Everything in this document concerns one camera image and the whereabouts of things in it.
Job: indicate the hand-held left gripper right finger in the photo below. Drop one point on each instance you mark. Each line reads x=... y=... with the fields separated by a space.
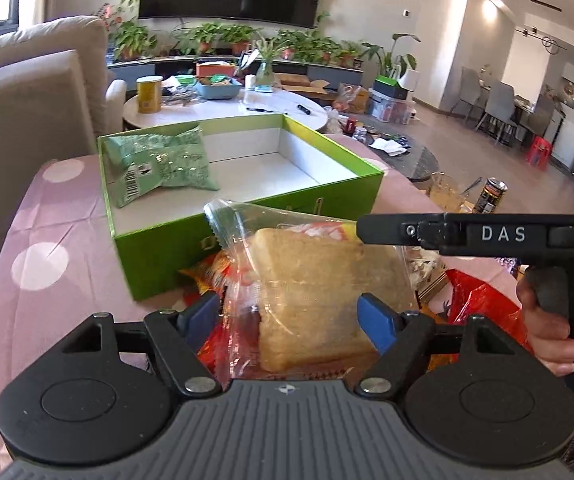
x=374 y=319

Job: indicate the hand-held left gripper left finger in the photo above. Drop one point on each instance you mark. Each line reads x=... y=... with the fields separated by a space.
x=201 y=314

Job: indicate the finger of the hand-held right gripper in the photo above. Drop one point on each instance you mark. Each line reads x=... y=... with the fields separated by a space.
x=392 y=230

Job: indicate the green cardboard box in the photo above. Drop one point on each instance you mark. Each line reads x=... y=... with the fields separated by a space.
x=167 y=255

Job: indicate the red cracker snack packet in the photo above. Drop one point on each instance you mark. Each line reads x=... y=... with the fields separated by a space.
x=482 y=300

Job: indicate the clear bag of bread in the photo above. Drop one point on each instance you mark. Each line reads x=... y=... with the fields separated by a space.
x=307 y=285

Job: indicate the person's right hand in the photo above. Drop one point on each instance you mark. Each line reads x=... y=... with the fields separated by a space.
x=552 y=345

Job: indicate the yellow orange snack packet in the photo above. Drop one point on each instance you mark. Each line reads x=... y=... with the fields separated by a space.
x=208 y=272

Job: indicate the black beverage can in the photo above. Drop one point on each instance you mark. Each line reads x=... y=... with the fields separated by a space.
x=491 y=196

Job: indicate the white patterned snack packet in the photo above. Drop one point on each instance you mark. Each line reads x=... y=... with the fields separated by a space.
x=427 y=270

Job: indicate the dark round table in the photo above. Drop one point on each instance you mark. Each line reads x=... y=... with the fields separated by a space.
x=417 y=160

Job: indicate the red plastic stool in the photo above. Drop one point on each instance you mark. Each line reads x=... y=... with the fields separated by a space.
x=539 y=150

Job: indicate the small glass jar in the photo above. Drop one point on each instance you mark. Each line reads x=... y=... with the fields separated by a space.
x=360 y=135

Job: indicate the clear storage box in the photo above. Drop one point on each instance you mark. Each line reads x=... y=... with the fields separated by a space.
x=392 y=110

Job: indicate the grey dining chair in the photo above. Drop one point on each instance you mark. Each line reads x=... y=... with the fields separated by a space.
x=467 y=90
x=499 y=107

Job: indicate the black marker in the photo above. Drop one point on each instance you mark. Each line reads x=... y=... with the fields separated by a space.
x=304 y=108

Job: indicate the green snack packet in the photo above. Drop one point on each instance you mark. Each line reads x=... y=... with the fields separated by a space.
x=162 y=160

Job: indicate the open cardboard box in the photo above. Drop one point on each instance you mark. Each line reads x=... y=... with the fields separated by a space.
x=299 y=87

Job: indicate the white round table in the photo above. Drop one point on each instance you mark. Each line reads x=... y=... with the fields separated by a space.
x=277 y=102

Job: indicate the large-leaf potted plant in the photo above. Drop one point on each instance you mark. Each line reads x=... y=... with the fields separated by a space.
x=392 y=55

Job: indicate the black pen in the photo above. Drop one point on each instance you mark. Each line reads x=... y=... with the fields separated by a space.
x=264 y=109

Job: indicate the green potted plant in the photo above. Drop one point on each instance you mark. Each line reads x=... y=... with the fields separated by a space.
x=132 y=40
x=342 y=52
x=297 y=45
x=239 y=37
x=204 y=35

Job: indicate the pink polka dot tablecloth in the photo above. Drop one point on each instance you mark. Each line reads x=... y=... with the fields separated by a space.
x=42 y=220

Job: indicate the glass vase with plant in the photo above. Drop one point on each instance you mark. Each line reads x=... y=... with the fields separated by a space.
x=265 y=74

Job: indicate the small white cup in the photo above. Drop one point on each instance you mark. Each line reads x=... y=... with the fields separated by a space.
x=250 y=82

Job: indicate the blue basket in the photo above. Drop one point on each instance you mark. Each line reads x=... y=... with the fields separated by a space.
x=219 y=91

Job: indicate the yellow can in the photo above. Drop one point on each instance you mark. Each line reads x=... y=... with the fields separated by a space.
x=149 y=95

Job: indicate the orange box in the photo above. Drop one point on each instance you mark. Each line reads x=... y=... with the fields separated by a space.
x=214 y=70

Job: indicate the grey television cabinet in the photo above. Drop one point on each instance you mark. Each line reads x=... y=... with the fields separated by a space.
x=132 y=72

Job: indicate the beige sofa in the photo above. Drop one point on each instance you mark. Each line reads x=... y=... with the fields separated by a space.
x=27 y=110

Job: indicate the red flower decoration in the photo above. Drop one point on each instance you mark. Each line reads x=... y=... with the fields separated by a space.
x=109 y=16

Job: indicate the framed wall picture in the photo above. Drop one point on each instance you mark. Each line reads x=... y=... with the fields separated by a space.
x=569 y=92

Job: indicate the black wall light fixture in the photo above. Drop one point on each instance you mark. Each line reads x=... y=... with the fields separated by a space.
x=547 y=42

